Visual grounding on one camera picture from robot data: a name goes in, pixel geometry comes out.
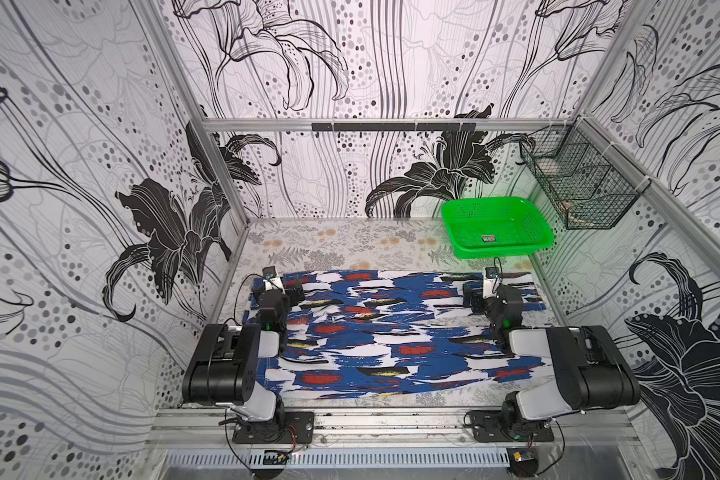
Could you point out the green plastic basket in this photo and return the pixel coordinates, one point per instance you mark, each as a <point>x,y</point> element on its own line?
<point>519,227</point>

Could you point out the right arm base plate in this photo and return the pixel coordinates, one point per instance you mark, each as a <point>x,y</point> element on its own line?
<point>488,426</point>

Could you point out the blue patterned long pants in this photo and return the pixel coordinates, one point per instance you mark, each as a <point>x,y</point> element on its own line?
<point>361,333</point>

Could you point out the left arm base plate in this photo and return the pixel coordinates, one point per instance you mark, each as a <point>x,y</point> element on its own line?
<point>285,427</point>

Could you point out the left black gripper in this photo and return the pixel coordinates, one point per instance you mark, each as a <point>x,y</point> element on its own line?
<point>291,291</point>

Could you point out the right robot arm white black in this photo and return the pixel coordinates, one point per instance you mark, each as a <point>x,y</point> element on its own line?
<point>589,371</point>

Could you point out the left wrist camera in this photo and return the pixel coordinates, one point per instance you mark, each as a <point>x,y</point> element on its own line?
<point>270,276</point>

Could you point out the black wire basket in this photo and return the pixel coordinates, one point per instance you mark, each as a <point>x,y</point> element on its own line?
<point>585,188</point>

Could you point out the white slotted cable duct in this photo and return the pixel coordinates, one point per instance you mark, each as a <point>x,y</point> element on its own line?
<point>330,458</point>

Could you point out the black bar on rail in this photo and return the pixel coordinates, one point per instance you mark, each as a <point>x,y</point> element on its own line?
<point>392,127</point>

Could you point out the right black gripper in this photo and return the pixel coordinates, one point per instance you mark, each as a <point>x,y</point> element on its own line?
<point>474,294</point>

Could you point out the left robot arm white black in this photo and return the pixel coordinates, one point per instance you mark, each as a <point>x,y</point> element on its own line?
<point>222,371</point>

